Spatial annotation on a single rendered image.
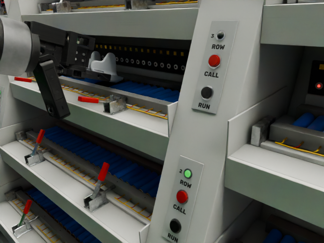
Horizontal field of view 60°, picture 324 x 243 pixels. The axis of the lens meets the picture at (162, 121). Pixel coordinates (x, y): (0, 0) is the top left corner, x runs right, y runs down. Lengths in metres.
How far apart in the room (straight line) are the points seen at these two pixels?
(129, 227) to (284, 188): 0.29
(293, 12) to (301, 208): 0.22
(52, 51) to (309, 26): 0.41
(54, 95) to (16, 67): 0.09
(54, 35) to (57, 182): 0.32
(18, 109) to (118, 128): 0.49
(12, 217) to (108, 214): 0.43
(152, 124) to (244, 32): 0.20
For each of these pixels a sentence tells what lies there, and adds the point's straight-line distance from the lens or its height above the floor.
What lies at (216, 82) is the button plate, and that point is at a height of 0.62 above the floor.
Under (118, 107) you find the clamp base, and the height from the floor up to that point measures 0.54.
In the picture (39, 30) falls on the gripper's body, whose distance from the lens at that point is 0.54.
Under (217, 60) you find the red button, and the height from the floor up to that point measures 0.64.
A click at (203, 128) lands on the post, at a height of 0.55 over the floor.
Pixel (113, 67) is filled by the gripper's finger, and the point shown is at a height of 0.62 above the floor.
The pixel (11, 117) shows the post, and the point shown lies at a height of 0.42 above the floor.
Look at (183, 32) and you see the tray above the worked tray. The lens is 0.45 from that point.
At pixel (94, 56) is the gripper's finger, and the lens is 0.64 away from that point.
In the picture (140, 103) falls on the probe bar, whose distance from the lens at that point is 0.53.
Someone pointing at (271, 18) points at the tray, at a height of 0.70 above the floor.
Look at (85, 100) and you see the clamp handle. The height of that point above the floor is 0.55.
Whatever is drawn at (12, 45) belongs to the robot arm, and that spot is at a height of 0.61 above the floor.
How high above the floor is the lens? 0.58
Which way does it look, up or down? 5 degrees down
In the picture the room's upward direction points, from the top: 13 degrees clockwise
